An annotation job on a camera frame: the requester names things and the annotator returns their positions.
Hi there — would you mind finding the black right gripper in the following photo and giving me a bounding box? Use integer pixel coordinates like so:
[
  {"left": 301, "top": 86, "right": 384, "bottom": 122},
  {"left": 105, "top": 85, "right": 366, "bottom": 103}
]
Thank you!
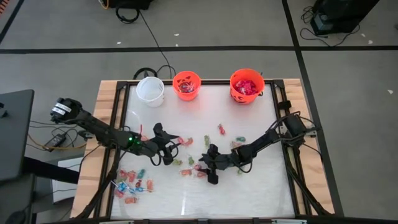
[{"left": 198, "top": 150, "right": 241, "bottom": 185}]

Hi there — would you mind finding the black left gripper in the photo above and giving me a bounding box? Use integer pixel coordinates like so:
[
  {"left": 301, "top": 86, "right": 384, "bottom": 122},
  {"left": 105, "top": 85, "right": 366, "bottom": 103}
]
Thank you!
[{"left": 139, "top": 133, "right": 181, "bottom": 166}]

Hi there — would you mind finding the orange angry-face pumpkin bucket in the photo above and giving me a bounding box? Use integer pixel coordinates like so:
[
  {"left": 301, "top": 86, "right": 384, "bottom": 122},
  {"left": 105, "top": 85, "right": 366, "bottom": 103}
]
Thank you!
[{"left": 172, "top": 70, "right": 202, "bottom": 102}]

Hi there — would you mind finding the white plastic bucket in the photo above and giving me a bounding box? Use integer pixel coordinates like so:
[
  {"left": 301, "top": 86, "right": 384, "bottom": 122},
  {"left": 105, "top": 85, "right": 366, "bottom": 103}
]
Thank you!
[{"left": 136, "top": 76, "right": 165, "bottom": 108}]

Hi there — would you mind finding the orange smiling pumpkin bucket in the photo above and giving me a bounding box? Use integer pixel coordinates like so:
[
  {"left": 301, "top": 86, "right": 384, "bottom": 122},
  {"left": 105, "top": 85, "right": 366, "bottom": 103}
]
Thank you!
[{"left": 229, "top": 68, "right": 266, "bottom": 105}]

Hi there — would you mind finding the wooden table board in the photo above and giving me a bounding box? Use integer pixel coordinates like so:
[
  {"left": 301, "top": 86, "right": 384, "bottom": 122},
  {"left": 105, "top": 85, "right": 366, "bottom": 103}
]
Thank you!
[{"left": 70, "top": 79, "right": 336, "bottom": 218}]

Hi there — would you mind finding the white box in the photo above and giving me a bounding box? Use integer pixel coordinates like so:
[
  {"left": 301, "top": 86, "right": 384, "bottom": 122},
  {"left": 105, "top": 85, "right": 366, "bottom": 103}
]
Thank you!
[{"left": 51, "top": 157, "right": 83, "bottom": 205}]

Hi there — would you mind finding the black power adapter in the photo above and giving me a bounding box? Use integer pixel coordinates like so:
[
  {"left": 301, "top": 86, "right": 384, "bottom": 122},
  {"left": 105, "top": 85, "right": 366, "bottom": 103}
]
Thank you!
[{"left": 44, "top": 133, "right": 67, "bottom": 150}]

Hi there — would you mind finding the black desk foot beam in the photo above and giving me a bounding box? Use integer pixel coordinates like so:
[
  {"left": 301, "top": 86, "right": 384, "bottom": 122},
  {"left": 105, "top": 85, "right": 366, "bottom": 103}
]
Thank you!
[{"left": 22, "top": 156, "right": 80, "bottom": 185}]

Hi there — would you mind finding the black floor box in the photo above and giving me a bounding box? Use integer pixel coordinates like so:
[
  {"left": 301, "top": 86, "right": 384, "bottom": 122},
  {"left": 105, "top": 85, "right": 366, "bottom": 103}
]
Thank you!
[{"left": 107, "top": 0, "right": 154, "bottom": 10}]

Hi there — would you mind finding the grey desk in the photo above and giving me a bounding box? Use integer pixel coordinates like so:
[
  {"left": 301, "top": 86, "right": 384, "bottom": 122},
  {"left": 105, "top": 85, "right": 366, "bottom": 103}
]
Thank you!
[{"left": 0, "top": 89, "right": 35, "bottom": 183}]

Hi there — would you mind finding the black equipment case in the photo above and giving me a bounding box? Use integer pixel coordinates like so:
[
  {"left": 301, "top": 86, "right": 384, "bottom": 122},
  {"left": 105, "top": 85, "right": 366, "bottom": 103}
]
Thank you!
[{"left": 310, "top": 0, "right": 381, "bottom": 36}]

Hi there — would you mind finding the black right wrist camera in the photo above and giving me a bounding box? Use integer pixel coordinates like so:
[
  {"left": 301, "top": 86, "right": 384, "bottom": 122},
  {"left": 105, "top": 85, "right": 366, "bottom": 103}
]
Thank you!
[{"left": 206, "top": 142, "right": 220, "bottom": 158}]

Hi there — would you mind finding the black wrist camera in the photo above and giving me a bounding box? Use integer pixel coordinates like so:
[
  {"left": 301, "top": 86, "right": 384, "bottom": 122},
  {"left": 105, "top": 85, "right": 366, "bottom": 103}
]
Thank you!
[
  {"left": 206, "top": 142, "right": 220, "bottom": 158},
  {"left": 152, "top": 122, "right": 167, "bottom": 141}
]

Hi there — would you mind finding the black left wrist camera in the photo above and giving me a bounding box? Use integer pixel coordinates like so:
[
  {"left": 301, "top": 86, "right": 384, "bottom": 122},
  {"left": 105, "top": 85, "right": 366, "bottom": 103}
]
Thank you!
[{"left": 152, "top": 122, "right": 167, "bottom": 141}]

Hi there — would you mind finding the black looped cable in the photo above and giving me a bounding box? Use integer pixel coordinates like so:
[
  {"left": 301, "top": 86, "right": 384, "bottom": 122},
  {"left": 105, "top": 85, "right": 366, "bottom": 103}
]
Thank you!
[{"left": 132, "top": 64, "right": 177, "bottom": 80}]

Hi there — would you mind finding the yellow floor cable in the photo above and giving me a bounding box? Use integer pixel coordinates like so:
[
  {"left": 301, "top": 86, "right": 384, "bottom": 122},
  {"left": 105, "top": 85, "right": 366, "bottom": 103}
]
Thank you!
[{"left": 27, "top": 133, "right": 88, "bottom": 151}]

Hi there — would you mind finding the long black floor cable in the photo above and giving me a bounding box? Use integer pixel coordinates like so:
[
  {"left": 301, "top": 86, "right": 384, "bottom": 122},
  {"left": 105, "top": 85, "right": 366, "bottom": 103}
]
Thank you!
[{"left": 138, "top": 10, "right": 174, "bottom": 79}]

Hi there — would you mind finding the black coiled floor cable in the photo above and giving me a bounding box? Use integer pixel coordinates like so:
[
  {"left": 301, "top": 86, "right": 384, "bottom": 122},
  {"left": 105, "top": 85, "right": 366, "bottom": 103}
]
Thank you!
[{"left": 115, "top": 4, "right": 141, "bottom": 24}]

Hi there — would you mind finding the black tangled floor cable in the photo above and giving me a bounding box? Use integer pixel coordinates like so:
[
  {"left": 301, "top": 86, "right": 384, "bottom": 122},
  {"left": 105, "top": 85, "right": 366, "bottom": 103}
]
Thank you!
[{"left": 299, "top": 5, "right": 362, "bottom": 48}]

